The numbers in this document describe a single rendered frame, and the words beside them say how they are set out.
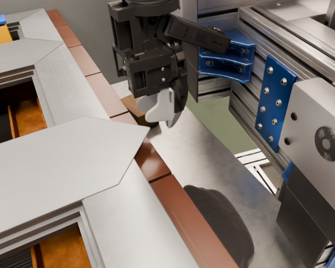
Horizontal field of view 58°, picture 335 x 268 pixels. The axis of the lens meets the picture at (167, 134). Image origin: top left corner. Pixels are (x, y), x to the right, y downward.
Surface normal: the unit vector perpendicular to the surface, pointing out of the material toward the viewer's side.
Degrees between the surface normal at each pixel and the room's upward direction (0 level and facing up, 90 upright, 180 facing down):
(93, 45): 90
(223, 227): 4
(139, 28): 90
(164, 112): 93
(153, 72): 90
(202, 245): 0
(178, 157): 0
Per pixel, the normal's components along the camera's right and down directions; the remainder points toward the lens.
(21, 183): -0.06, -0.75
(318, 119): -0.96, 0.22
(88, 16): 0.45, 0.56
